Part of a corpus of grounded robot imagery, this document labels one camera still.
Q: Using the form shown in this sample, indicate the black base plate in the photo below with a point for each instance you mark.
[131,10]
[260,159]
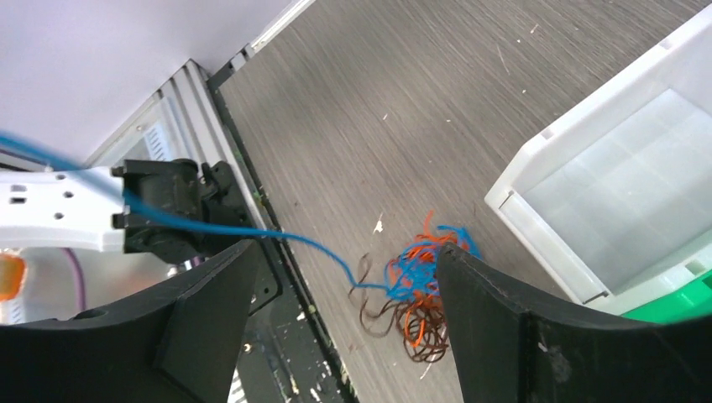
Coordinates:
[288,355]

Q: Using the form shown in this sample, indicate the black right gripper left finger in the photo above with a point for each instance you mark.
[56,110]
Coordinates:
[177,341]

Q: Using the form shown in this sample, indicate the aluminium frame rail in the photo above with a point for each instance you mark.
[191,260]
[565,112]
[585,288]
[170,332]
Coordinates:
[181,120]

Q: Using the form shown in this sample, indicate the white plastic bin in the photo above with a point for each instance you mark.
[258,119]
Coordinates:
[613,198]

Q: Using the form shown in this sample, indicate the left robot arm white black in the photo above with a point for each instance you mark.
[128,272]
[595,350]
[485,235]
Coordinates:
[59,210]

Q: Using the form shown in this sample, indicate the green plastic bin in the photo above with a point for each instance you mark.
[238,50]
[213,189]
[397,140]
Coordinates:
[691,301]

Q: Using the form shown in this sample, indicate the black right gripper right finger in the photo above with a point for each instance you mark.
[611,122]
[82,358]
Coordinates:
[512,342]

